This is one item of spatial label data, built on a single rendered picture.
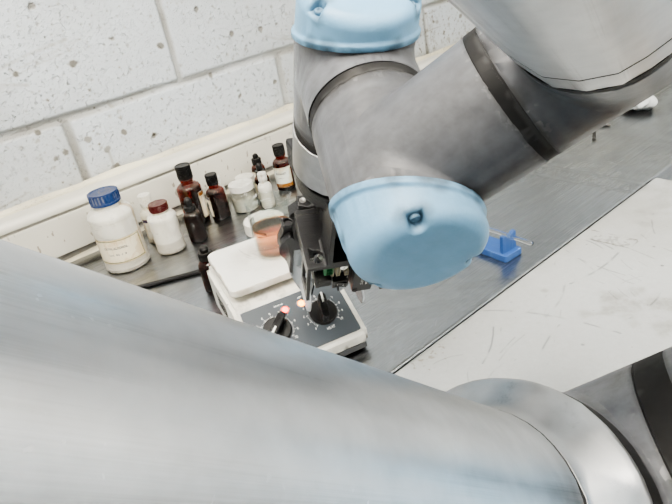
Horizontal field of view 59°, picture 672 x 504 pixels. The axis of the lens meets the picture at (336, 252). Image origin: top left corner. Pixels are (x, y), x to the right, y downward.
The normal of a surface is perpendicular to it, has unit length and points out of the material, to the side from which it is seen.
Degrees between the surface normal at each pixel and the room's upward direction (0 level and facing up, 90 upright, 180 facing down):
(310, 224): 30
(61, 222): 90
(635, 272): 0
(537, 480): 60
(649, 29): 135
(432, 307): 0
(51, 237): 90
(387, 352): 0
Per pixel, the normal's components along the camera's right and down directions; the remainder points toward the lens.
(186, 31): 0.64, 0.26
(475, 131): -0.29, 0.37
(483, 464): 0.75, -0.46
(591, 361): -0.16, -0.87
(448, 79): -0.63, -0.30
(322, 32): -0.52, 0.66
